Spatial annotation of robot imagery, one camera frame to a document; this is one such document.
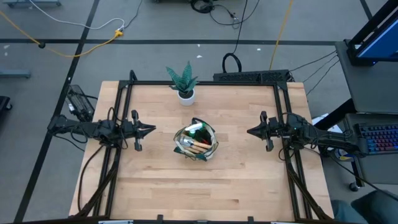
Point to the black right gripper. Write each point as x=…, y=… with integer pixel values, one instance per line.
x=273, y=129

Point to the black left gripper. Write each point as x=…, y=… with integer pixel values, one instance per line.
x=132, y=129

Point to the red and black gardening glove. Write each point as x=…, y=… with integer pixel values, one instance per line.
x=205, y=137

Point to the cream gardening bag green trim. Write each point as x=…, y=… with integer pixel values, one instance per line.
x=199, y=157

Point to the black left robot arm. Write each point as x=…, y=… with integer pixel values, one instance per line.
x=90, y=129

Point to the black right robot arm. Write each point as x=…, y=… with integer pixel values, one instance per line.
x=335, y=140

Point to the green plant in white pot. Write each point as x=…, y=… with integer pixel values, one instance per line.
x=186, y=98

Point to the black perforated power unit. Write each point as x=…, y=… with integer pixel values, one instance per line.
x=248, y=76

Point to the white paper sheet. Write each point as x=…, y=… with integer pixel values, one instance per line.
x=320, y=119

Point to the black mesh box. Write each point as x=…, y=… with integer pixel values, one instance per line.
x=79, y=104

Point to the white blue yellow canister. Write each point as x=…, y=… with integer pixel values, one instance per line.
x=343, y=155

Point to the black caster wheel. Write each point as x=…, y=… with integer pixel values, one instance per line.
x=354, y=186

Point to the gray desk with keyboard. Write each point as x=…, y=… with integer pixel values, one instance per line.
x=373, y=168

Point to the backlit black keyboard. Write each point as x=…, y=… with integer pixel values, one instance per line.
x=379, y=138

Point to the gray desk with monitor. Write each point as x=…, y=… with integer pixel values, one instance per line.
x=373, y=87

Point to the black floor disc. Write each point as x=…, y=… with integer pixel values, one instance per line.
x=41, y=45

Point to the person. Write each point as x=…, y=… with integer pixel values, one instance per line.
x=373, y=208

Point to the gray floor bar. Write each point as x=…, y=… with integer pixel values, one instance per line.
x=15, y=73

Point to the black chair base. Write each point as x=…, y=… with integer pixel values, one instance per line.
x=4, y=104

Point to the black monitor on stand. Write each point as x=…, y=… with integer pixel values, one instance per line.
x=382, y=43

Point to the black aluminium table frame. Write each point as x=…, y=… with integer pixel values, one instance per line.
x=149, y=82

